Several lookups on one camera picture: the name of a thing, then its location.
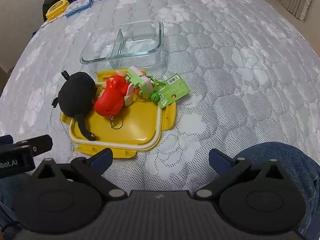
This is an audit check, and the person's leg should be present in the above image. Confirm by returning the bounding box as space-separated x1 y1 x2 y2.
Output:
235 142 320 235
0 172 33 232

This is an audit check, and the black plush keychain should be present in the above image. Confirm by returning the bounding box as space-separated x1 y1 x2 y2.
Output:
52 70 98 141

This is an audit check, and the yellow container lid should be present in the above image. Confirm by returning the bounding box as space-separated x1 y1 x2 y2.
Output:
61 69 177 159

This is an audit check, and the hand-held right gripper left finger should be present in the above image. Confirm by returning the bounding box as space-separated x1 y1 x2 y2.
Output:
32 148 128 202

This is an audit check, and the blue rimmed printed tin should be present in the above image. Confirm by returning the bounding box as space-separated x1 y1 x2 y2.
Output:
65 0 93 18

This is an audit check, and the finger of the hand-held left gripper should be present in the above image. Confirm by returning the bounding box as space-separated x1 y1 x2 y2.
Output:
14 134 53 156
0 134 14 146

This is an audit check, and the red figure keychain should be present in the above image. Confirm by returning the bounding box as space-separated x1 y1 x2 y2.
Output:
94 70 140 130

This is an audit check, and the green pink toy keychain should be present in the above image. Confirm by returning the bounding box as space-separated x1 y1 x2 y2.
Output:
126 66 190 108

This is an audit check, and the person's right leg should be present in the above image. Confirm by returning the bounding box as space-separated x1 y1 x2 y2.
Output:
235 142 320 235

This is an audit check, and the person's left leg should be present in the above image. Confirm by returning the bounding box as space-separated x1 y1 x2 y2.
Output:
0 172 33 232

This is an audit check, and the small yellow box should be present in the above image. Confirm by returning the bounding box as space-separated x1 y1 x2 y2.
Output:
46 0 70 22

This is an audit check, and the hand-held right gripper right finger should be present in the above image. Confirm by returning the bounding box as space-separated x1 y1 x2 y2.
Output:
192 148 290 202

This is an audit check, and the clear glass divided container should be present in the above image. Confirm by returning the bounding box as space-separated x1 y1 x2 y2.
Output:
80 20 164 70

